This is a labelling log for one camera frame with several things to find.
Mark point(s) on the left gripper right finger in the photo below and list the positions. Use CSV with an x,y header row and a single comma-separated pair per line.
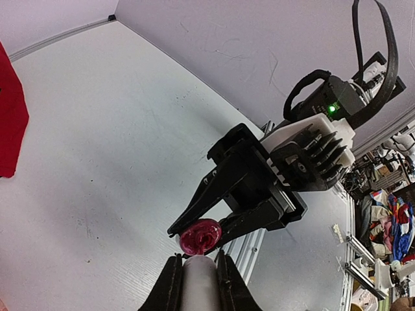
x,y
233,292

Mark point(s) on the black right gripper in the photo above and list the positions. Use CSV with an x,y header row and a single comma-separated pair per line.
x,y
244,180

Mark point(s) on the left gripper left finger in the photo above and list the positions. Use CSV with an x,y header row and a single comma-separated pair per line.
x,y
166,292

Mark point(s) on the white nail polish cap brush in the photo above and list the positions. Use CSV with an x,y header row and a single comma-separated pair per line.
x,y
200,290

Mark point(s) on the red nail polish bottle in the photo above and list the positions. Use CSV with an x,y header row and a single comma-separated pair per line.
x,y
200,237

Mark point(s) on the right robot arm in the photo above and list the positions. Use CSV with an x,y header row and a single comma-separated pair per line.
x,y
357,100

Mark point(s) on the red jacket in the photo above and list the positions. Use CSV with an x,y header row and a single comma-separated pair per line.
x,y
14,117

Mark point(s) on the aluminium front rail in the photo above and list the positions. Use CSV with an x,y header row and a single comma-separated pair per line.
x,y
301,267

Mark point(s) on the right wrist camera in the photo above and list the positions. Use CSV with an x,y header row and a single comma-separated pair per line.
x,y
311,154

